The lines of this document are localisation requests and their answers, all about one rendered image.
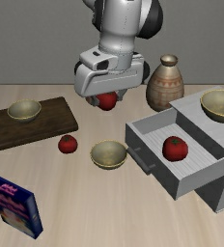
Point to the beige porcelain bowl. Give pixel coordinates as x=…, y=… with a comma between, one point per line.
x=220, y=105
x=24, y=110
x=108, y=155

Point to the brown patterned ceramic vase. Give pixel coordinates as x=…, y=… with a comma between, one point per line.
x=164, y=87

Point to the blue cereal box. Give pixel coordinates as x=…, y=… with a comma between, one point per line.
x=15, y=207

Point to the red tomato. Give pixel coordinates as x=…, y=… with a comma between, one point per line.
x=175, y=149
x=67, y=144
x=107, y=101

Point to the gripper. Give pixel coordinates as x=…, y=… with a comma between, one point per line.
x=110, y=81

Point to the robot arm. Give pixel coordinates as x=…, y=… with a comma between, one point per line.
x=123, y=25

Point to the dark brown cutting board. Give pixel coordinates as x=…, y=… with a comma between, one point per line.
x=36, y=127

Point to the grey open drawer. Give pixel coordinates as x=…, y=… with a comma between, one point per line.
x=188, y=167

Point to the grey cabinet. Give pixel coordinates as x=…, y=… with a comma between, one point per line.
x=213, y=138

